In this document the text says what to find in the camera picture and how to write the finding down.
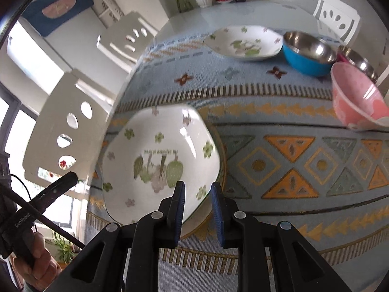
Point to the person's left hand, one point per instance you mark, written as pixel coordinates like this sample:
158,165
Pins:
45,270

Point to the far white floral plate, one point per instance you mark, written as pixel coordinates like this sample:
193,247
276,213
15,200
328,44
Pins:
245,43

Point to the white floral square plate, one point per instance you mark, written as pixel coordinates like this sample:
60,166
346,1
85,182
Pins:
155,149

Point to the blue patterned table mat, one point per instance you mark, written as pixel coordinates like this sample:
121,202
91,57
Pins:
284,154

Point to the green potted plant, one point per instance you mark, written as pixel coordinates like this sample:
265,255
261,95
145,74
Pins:
65,251

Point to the white chair far end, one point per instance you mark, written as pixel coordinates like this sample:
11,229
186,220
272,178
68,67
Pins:
336,18

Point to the white chair near left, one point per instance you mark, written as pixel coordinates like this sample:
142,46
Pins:
68,133

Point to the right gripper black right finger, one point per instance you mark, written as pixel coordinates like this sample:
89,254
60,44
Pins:
271,257

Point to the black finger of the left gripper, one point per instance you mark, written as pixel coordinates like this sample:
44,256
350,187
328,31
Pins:
50,194

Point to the blue and pink wall hanging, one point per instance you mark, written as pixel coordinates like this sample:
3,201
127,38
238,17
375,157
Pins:
45,16

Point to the blue steel bowl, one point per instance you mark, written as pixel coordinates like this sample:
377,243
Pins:
307,54

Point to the white chair far left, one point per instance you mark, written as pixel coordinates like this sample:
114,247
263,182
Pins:
125,41

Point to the white chair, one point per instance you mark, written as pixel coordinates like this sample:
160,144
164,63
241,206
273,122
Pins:
125,41
68,133

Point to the pink ceramic bowl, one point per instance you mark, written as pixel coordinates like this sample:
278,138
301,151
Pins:
357,102

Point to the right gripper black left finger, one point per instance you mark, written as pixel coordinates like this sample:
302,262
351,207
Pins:
125,258

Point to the magenta steel bowl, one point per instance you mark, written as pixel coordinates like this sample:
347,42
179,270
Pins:
346,54

